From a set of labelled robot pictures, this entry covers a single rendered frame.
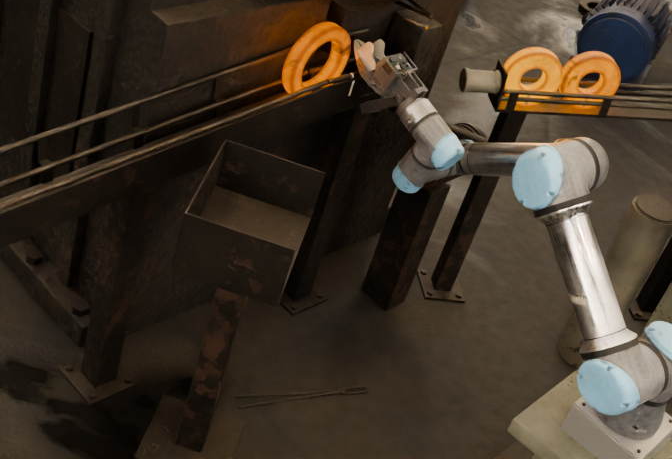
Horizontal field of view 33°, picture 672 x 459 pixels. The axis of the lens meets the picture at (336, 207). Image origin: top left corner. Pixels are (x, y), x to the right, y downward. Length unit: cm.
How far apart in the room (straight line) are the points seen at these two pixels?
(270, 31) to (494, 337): 114
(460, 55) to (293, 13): 205
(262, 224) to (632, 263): 110
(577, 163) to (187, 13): 82
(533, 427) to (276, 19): 102
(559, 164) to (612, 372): 41
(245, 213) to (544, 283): 139
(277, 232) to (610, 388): 70
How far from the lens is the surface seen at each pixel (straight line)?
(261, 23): 237
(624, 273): 294
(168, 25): 220
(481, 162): 251
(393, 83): 248
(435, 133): 243
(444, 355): 297
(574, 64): 282
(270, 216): 220
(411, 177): 250
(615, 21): 442
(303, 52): 237
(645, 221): 285
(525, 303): 326
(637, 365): 224
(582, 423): 244
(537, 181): 220
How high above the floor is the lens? 191
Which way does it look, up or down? 35 degrees down
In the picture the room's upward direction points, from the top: 18 degrees clockwise
